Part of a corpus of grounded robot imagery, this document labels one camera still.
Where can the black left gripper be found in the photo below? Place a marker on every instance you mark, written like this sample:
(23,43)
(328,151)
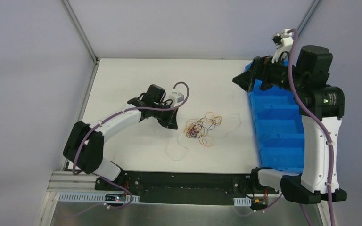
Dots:
(164,113)

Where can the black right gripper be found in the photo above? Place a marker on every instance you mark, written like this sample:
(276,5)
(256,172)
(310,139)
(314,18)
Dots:
(256,76)

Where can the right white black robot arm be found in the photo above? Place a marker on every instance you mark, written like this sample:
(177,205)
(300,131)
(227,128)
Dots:
(321,107)

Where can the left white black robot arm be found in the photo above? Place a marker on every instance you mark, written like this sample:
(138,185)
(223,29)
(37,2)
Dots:
(85,145)

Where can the blue plastic compartment bin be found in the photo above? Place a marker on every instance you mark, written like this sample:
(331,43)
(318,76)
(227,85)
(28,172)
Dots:
(278,129)

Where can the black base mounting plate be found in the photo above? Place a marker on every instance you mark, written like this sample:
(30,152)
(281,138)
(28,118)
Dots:
(190,188)

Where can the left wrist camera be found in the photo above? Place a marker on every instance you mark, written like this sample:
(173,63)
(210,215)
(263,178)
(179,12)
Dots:
(176,98)

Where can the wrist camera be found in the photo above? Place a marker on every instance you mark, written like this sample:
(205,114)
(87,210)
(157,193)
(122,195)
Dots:
(283,41)
(176,98)

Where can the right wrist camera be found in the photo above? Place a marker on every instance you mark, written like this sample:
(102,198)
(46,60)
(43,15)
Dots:
(283,41)

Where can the aluminium frame rail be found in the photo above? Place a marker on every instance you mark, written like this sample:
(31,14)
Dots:
(256,181)

